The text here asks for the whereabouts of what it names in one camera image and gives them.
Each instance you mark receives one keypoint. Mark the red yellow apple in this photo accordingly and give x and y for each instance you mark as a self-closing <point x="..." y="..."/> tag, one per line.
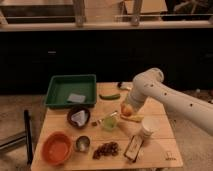
<point x="126" y="109"/>

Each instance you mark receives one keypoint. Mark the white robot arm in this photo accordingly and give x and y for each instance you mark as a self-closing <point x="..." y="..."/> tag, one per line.
<point x="150" y="84"/>

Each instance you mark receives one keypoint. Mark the grey sponge in tray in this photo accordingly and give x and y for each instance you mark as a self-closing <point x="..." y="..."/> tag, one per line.
<point x="76" y="98"/>

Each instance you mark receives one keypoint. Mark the green plastic tray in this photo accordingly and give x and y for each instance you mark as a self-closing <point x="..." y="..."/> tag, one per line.
<point x="62" y="86"/>

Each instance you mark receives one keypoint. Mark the metal spoon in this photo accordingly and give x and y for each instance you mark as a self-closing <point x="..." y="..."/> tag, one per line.
<point x="108" y="115"/>

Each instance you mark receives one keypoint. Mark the green plastic cup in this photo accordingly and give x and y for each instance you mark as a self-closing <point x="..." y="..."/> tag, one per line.
<point x="109" y="123"/>

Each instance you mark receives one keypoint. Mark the small brown cube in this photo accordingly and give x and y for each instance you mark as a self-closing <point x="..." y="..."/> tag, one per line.
<point x="94" y="123"/>

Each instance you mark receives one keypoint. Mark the white crumpled paper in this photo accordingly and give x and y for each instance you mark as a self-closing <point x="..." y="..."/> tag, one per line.
<point x="79" y="118"/>

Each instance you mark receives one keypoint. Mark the dark brown bowl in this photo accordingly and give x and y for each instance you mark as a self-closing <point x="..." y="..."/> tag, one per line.
<point x="74" y="110"/>

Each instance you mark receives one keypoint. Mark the white plastic cup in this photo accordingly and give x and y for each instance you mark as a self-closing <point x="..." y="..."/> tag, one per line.
<point x="149" y="125"/>

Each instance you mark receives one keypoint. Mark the bunch of dark grapes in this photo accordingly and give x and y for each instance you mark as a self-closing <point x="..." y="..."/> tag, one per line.
<point x="106" y="149"/>

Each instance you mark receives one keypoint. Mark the small metal cup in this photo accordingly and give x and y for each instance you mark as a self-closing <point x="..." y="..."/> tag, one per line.
<point x="82" y="144"/>

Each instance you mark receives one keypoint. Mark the orange plastic bowl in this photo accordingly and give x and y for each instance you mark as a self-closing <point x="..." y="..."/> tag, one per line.
<point x="57" y="148"/>

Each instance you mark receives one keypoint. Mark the black metal stand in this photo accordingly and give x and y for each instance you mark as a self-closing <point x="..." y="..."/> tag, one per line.
<point x="29" y="145"/>

